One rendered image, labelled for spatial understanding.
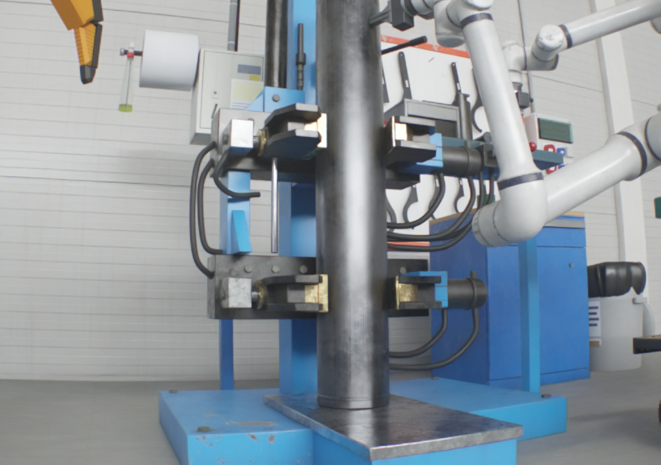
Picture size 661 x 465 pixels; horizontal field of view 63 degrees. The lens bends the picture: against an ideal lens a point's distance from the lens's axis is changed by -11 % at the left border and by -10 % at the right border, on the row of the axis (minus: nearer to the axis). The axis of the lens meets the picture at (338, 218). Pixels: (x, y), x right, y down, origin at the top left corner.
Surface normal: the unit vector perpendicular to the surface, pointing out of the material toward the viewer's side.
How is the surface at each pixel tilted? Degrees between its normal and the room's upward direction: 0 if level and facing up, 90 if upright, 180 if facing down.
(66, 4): 142
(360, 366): 90
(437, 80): 90
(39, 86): 90
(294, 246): 90
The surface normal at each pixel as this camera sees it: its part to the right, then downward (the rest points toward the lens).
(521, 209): -0.45, 0.26
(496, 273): 0.37, -0.15
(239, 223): 0.28, -0.74
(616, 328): -0.26, -0.09
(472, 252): -0.93, -0.04
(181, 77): 0.22, 0.74
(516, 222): -0.59, 0.49
